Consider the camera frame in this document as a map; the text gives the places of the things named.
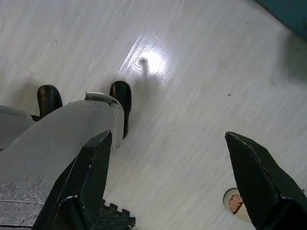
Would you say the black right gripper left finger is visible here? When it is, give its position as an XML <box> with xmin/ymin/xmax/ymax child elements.
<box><xmin>33</xmin><ymin>130</ymin><xmax>113</xmax><ymax>230</ymax></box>

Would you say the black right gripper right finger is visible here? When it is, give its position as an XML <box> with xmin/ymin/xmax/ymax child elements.
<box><xmin>224</xmin><ymin>131</ymin><xmax>307</xmax><ymax>230</ymax></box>

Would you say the small round white container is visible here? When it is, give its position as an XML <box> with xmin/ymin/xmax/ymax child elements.
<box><xmin>223</xmin><ymin>188</ymin><xmax>244</xmax><ymax>215</ymax></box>

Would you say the grey robot right leg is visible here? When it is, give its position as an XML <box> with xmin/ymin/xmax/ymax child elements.
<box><xmin>0</xmin><ymin>92</ymin><xmax>125</xmax><ymax>230</ymax></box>

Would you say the grey robot leg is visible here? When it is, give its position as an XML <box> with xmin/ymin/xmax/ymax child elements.
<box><xmin>0</xmin><ymin>92</ymin><xmax>125</xmax><ymax>230</ymax></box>
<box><xmin>0</xmin><ymin>104</ymin><xmax>36</xmax><ymax>150</ymax></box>

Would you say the black robot right foot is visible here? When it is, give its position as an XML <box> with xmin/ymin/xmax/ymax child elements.
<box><xmin>109</xmin><ymin>80</ymin><xmax>132</xmax><ymax>139</ymax></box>

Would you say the black robot foot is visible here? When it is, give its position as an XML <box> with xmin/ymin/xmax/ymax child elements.
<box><xmin>31</xmin><ymin>84</ymin><xmax>63</xmax><ymax>122</ymax></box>
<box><xmin>109</xmin><ymin>80</ymin><xmax>132</xmax><ymax>139</ymax></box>

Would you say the black robot left foot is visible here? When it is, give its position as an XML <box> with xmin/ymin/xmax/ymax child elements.
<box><xmin>31</xmin><ymin>84</ymin><xmax>63</xmax><ymax>122</ymax></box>

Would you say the grey robot left leg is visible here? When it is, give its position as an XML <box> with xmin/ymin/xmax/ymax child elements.
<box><xmin>0</xmin><ymin>104</ymin><xmax>36</xmax><ymax>150</ymax></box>

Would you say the teal upholstered bed frame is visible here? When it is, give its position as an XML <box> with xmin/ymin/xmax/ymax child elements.
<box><xmin>254</xmin><ymin>0</ymin><xmax>307</xmax><ymax>36</ymax></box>

